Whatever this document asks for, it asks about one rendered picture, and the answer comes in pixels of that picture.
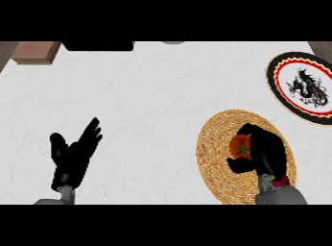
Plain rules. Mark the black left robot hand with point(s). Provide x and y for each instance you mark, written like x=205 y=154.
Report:
x=71 y=160

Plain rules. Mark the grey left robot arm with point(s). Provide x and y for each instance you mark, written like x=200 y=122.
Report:
x=59 y=197

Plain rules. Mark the brown wooden block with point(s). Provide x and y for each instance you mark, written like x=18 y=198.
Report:
x=34 y=53

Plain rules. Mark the black appliance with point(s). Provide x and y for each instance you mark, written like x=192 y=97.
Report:
x=97 y=45

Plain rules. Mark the dragon print plate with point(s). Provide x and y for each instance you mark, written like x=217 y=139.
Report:
x=309 y=87

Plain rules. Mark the red tomato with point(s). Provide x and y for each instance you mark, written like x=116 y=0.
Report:
x=239 y=147

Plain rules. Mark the round woven straw placemat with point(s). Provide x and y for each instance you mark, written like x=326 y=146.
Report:
x=215 y=160

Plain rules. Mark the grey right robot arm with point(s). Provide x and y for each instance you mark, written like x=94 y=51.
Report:
x=277 y=192

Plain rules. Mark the small grey round object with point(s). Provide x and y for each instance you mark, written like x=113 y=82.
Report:
x=172 y=42

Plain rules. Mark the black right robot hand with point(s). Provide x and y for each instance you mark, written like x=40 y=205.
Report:
x=267 y=150

